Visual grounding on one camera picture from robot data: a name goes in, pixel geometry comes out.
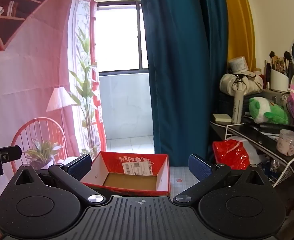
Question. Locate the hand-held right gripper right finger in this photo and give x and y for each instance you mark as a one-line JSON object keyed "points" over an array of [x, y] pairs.
{"points": [[199, 168]]}

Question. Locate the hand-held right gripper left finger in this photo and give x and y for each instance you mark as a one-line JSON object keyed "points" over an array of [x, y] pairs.
{"points": [[78, 167]]}

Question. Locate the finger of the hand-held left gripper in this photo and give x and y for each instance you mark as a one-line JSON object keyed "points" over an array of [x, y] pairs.
{"points": [[11, 153]]}

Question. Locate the red cardboard box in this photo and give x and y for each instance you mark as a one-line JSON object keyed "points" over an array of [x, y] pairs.
{"points": [[137, 160]]}

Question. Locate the plaid strawberry tablecloth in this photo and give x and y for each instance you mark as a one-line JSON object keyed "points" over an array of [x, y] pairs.
{"points": [[179, 185]]}

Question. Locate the red plastic bag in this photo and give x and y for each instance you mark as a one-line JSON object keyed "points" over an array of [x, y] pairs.
{"points": [[230, 155]]}

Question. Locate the pale yellow note pad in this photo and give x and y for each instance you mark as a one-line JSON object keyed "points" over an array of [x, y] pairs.
{"points": [[221, 117]]}

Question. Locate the white spray bottle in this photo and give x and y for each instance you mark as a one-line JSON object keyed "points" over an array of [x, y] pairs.
{"points": [[237, 107]]}

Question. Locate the green and white plush toy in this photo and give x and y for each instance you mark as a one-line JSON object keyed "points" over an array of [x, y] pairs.
{"points": [[259, 107]]}

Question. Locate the pink printed backdrop cloth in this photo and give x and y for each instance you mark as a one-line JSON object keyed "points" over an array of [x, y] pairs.
{"points": [[37, 67]]}

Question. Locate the round clear jar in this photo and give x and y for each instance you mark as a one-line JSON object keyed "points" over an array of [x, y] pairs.
{"points": [[286, 142]]}

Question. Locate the teal curtain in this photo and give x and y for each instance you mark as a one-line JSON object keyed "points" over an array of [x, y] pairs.
{"points": [[182, 67]]}

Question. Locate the white labelled roll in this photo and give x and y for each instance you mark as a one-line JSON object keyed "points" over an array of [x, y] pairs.
{"points": [[238, 64]]}

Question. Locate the white brush holder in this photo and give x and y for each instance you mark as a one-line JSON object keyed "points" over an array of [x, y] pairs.
{"points": [[278, 80]]}

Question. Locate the bunch of makeup brushes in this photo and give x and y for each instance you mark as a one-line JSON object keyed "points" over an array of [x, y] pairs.
{"points": [[276, 62]]}

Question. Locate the yellow curtain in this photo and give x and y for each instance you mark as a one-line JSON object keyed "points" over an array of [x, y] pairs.
{"points": [[239, 17]]}

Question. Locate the dark window frame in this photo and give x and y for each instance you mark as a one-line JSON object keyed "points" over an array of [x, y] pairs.
{"points": [[139, 42]]}

